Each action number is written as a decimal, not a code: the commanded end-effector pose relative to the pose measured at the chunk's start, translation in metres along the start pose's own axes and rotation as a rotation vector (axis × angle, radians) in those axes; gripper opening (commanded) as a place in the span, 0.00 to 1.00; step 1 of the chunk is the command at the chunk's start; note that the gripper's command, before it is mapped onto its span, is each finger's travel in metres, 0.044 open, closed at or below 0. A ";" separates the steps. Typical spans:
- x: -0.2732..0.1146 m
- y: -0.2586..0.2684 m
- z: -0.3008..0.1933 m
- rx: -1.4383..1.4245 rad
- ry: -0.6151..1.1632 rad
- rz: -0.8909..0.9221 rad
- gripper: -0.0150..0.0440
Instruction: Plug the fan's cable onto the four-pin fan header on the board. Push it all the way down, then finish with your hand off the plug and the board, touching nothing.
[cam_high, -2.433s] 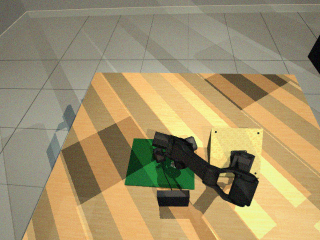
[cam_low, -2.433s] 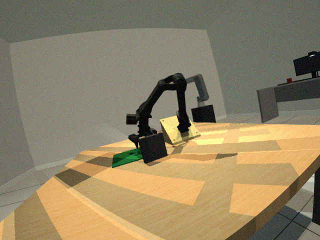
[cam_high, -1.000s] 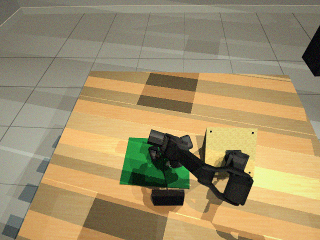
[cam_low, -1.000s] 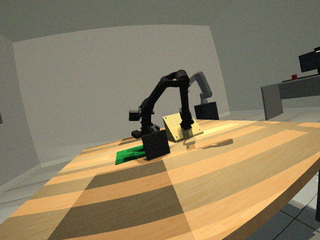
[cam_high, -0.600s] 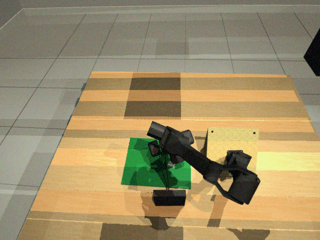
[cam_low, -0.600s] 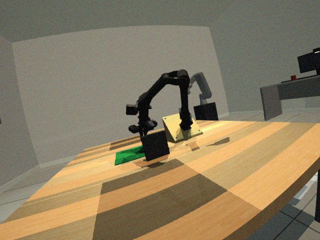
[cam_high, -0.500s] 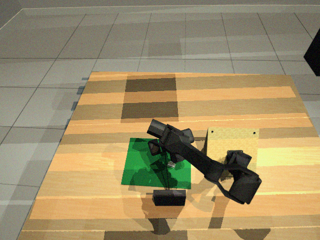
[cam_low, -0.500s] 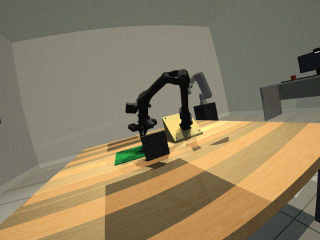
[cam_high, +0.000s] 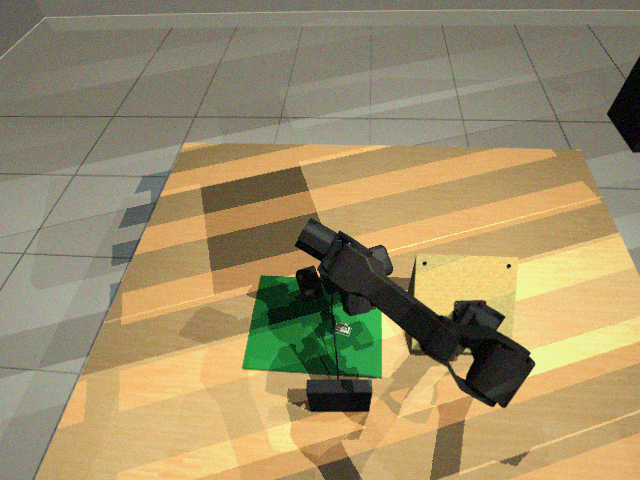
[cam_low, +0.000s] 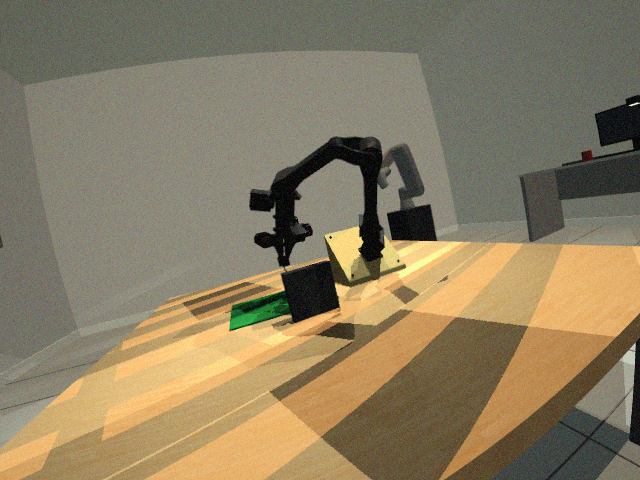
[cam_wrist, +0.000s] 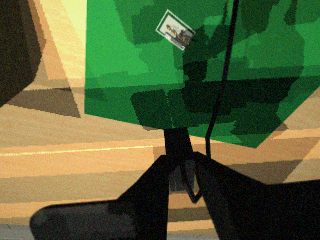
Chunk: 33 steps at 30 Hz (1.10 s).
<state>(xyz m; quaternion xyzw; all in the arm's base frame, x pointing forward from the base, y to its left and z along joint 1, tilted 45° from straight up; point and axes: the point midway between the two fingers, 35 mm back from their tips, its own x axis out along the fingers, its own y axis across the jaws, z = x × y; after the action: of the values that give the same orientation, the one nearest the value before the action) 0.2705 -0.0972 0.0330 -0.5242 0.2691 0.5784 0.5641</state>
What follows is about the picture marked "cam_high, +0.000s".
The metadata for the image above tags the green circuit board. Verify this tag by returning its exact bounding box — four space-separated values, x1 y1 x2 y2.
242 275 382 379

